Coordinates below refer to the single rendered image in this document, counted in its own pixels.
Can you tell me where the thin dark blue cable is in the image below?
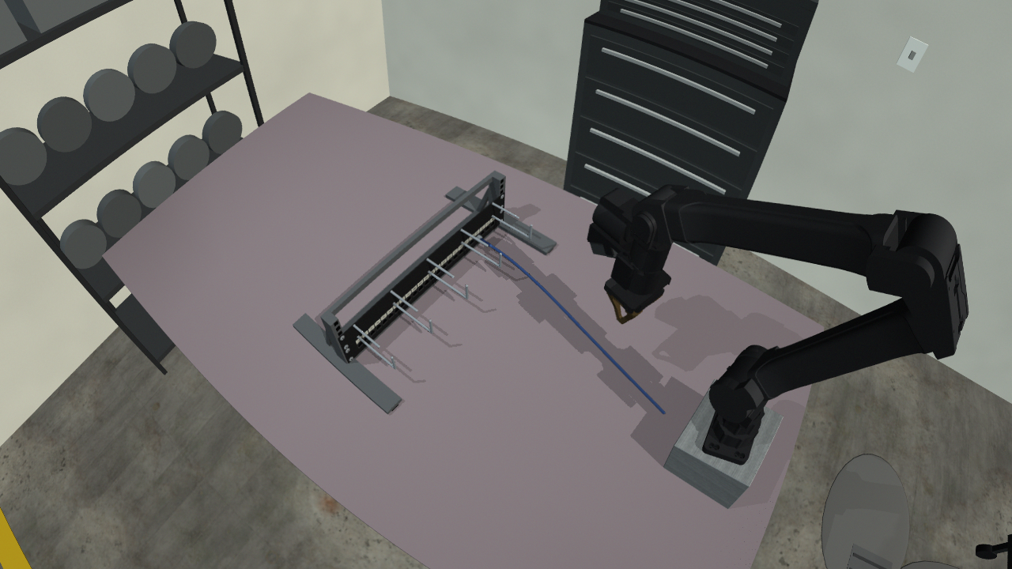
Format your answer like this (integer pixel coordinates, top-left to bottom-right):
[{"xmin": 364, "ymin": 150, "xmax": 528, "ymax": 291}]
[{"xmin": 486, "ymin": 242, "xmax": 665, "ymax": 414}]

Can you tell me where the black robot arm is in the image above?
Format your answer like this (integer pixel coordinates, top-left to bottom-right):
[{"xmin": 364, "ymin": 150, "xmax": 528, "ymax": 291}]
[{"xmin": 587, "ymin": 184, "xmax": 969, "ymax": 465}]

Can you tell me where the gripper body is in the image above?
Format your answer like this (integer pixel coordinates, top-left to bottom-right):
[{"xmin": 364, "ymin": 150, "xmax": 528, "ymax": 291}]
[{"xmin": 604, "ymin": 254, "xmax": 671, "ymax": 314}]

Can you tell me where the dark grey metal rack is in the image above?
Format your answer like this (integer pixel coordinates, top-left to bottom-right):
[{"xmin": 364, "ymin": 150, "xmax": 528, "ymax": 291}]
[{"xmin": 293, "ymin": 171, "xmax": 557, "ymax": 414}]

